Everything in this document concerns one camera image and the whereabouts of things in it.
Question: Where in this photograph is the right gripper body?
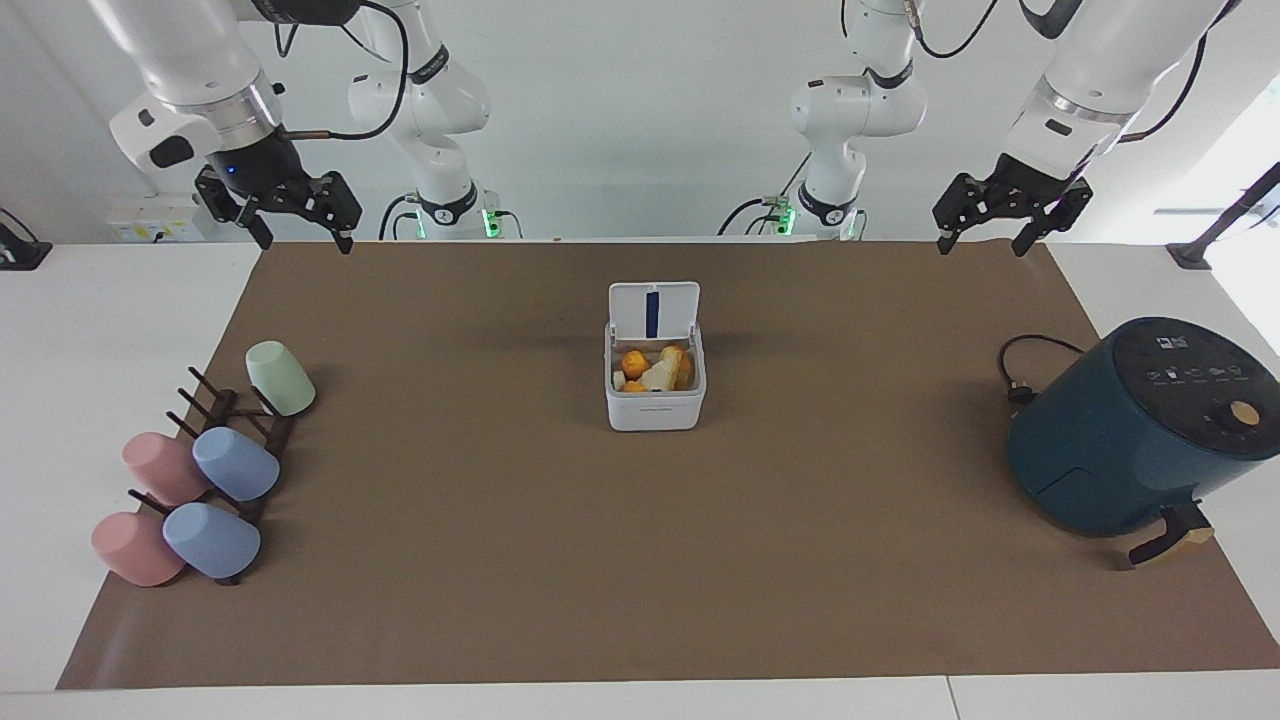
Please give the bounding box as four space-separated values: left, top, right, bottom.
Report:
205 131 310 207

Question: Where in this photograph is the white wall socket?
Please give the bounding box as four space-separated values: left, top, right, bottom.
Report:
107 204 217 245

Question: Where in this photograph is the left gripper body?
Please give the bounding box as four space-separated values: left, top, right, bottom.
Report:
984 149 1078 215

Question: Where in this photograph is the green cup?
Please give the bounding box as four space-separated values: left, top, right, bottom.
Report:
245 340 318 418

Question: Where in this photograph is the blue cup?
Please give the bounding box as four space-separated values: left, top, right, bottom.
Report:
162 501 263 581
191 426 282 504

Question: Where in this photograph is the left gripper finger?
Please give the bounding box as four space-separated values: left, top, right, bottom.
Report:
931 172 1002 257
1011 179 1094 260

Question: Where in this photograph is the white trash can with lid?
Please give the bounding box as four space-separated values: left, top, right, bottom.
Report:
604 281 708 433

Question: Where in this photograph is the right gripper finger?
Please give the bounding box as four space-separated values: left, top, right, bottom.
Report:
194 164 275 252
284 171 364 257

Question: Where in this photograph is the teal air fryer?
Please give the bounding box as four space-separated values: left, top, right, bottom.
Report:
1006 316 1280 571

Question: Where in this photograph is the black power cord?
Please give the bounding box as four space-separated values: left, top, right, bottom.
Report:
997 334 1087 407

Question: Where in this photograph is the pink cup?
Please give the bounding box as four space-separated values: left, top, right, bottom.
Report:
121 431 212 508
90 511 187 588

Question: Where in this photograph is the dark wooden cup rack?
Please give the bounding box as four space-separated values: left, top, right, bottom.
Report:
127 365 298 588

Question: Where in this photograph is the black cable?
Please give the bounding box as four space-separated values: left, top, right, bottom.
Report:
377 193 421 242
717 152 813 238
903 0 1002 60
1118 0 1233 145
278 0 411 142

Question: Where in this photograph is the black stand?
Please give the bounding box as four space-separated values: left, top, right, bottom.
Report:
0 206 54 272
1165 161 1280 272

